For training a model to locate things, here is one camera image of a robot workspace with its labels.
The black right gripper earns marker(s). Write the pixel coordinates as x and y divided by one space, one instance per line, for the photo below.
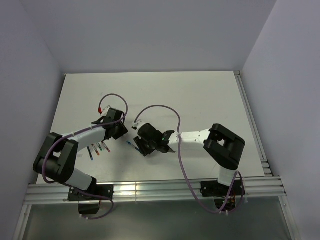
139 141

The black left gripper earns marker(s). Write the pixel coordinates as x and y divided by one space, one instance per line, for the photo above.
123 130

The light blue pen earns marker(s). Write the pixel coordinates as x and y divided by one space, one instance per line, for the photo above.
133 146

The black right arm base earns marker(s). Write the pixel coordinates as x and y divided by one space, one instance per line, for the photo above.
219 192

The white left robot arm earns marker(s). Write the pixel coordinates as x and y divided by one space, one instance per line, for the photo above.
56 159

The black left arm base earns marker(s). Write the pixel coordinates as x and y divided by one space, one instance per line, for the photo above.
90 201

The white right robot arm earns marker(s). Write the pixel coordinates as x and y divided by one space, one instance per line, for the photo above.
224 146

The magenta capped pen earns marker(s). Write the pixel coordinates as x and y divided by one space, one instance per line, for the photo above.
105 146

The red capped pen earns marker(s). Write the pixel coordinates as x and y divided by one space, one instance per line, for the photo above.
95 149

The dark blue capped pen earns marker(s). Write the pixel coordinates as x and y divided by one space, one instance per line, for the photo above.
90 153

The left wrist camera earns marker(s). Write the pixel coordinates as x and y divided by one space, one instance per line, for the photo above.
103 111

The aluminium front rail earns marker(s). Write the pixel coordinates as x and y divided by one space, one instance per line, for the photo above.
149 191

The aluminium side rail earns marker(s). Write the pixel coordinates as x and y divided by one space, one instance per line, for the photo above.
258 142

